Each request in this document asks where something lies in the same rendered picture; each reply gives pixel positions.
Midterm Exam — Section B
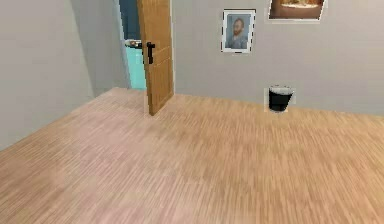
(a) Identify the brown wooden room door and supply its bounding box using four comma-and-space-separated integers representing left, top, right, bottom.
136, 0, 175, 117

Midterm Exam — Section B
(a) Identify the black waste bin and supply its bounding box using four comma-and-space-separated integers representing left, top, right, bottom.
268, 85, 295, 113

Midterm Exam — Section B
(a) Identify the framed portrait picture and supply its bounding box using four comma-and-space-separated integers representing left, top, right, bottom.
221, 9, 257, 54

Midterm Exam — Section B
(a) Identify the framed brown picture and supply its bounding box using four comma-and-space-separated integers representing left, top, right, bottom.
267, 0, 328, 22

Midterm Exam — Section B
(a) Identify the black door handle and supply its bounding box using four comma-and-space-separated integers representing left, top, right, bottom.
146, 41, 156, 65

